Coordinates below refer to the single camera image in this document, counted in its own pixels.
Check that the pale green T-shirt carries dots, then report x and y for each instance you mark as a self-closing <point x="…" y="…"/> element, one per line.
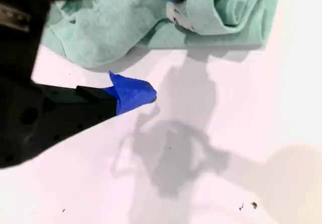
<point x="113" y="27"/>

